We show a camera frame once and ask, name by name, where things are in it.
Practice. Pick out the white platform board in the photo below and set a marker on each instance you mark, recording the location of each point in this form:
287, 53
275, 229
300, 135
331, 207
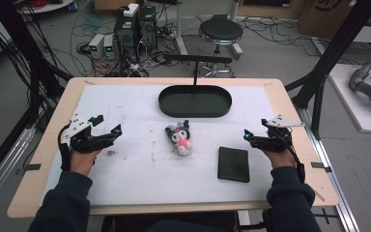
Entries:
360, 112

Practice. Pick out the person's right hand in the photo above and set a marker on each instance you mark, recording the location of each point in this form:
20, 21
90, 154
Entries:
281, 158

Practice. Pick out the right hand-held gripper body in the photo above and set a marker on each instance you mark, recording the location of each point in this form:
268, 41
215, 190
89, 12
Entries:
275, 140

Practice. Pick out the black computer tower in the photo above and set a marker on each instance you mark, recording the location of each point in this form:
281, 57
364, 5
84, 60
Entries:
126, 37
148, 27

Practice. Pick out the cardboard box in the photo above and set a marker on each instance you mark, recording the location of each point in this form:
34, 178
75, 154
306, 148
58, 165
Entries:
327, 16

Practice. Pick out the white box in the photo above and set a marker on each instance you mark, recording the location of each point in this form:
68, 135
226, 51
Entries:
131, 9

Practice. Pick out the black wallet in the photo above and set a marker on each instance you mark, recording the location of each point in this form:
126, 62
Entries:
234, 164

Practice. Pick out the dark tape strip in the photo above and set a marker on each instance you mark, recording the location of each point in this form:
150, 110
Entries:
320, 166
32, 167

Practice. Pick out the white desk leg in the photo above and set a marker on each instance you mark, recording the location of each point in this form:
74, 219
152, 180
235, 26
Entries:
180, 29

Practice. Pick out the white table mat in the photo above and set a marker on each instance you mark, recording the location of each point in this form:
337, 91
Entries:
161, 174

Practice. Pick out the black round stool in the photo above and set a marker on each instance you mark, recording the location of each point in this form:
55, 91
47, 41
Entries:
221, 31

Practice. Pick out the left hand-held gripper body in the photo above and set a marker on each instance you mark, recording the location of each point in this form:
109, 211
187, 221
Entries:
83, 143

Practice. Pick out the aluminium rail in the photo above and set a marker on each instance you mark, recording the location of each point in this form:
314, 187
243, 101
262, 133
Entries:
3, 164
333, 174

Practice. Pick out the black oval tray with stand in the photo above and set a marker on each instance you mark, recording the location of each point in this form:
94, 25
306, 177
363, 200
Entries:
194, 101

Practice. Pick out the grey power supply unit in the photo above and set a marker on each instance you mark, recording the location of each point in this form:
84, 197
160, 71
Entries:
109, 46
96, 45

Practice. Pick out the small plush doll toy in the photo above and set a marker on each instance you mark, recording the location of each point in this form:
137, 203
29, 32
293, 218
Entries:
181, 138

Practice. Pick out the person's left hand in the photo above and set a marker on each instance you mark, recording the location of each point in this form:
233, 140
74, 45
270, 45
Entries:
83, 161

